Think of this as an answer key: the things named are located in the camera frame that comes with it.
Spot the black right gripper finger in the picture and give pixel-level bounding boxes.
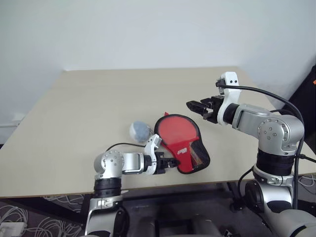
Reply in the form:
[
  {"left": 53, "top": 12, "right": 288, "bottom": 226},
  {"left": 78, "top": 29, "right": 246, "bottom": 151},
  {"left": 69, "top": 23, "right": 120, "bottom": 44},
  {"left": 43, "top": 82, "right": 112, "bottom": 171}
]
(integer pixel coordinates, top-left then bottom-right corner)
[
  {"left": 191, "top": 107, "right": 211, "bottom": 119},
  {"left": 186, "top": 100, "right": 207, "bottom": 111}
]

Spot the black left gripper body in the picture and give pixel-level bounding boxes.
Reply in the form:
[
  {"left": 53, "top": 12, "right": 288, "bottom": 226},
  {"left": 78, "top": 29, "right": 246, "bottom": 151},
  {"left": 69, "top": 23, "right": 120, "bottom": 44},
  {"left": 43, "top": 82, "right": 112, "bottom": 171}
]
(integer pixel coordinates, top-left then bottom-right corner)
[{"left": 154, "top": 151, "right": 171, "bottom": 175}]

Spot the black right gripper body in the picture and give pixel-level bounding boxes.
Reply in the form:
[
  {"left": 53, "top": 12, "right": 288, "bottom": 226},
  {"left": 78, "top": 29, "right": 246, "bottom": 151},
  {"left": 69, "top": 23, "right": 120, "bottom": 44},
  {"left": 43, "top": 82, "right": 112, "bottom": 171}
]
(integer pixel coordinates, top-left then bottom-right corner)
[{"left": 200, "top": 94, "right": 225, "bottom": 124}]

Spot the black red paddle case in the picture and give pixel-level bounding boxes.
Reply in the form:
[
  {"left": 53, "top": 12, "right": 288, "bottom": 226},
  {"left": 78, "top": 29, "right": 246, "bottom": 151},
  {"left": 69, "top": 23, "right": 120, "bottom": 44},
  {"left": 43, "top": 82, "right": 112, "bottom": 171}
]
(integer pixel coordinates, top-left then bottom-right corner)
[{"left": 154, "top": 111, "right": 211, "bottom": 176}]

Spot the red table tennis paddle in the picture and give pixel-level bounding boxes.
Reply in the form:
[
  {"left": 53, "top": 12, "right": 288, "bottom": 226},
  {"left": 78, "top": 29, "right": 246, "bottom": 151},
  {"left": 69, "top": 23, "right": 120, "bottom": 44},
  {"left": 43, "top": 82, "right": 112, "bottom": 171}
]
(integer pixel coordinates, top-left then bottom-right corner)
[{"left": 158, "top": 115, "right": 199, "bottom": 174}]

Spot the blue white ball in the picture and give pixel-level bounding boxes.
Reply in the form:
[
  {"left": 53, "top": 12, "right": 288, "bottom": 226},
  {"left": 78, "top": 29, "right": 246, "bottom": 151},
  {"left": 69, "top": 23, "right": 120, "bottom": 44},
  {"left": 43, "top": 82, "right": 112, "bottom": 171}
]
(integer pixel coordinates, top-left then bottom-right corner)
[{"left": 129, "top": 120, "right": 152, "bottom": 143}]

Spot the black box with orange mark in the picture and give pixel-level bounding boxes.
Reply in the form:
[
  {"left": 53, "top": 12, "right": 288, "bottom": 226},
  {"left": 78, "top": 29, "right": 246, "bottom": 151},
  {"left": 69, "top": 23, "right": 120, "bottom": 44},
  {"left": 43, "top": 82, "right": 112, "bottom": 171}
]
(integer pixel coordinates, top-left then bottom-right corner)
[{"left": 288, "top": 63, "right": 316, "bottom": 119}]

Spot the white power strip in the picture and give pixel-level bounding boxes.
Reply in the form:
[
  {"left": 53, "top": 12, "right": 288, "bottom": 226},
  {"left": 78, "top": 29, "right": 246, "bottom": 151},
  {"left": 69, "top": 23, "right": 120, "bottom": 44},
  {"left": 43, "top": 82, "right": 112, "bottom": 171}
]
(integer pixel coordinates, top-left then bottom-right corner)
[{"left": 0, "top": 221, "right": 27, "bottom": 237}]

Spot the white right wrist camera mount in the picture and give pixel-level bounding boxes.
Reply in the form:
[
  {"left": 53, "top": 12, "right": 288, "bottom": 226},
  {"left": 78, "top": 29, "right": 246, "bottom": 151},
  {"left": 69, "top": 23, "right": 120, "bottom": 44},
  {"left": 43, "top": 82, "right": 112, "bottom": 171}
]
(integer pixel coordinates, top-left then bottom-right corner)
[{"left": 215, "top": 71, "right": 244, "bottom": 126}]

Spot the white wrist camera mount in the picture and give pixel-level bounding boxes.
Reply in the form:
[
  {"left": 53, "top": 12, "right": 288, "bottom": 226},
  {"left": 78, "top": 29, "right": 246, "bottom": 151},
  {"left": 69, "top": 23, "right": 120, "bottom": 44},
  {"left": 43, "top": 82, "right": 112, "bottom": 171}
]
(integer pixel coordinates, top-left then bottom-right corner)
[
  {"left": 215, "top": 71, "right": 244, "bottom": 126},
  {"left": 143, "top": 134, "right": 163, "bottom": 176}
]

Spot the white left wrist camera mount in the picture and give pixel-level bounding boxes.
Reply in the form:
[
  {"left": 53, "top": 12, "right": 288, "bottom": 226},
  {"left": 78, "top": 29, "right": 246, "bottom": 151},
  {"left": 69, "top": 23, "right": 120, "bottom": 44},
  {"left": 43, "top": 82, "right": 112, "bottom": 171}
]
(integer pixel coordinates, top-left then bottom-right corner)
[{"left": 143, "top": 134, "right": 163, "bottom": 176}]

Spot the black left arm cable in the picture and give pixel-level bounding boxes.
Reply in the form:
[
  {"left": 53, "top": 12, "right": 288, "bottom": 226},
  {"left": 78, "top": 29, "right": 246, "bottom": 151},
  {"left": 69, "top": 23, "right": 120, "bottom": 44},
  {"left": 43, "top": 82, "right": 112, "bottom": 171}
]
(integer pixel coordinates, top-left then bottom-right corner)
[{"left": 105, "top": 142, "right": 149, "bottom": 153}]

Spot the white floor cable bundle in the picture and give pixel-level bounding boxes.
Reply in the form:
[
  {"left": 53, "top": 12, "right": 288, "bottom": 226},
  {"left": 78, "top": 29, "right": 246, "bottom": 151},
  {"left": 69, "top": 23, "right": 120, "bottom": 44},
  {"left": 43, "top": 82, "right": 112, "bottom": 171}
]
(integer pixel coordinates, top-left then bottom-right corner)
[
  {"left": 0, "top": 194, "right": 85, "bottom": 237},
  {"left": 295, "top": 172, "right": 316, "bottom": 198}
]

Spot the white wall socket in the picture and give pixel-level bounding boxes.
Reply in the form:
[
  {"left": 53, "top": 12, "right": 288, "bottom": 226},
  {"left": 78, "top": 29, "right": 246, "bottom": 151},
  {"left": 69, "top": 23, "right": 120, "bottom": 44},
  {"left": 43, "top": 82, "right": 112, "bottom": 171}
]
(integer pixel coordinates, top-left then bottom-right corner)
[{"left": 10, "top": 112, "right": 25, "bottom": 122}]

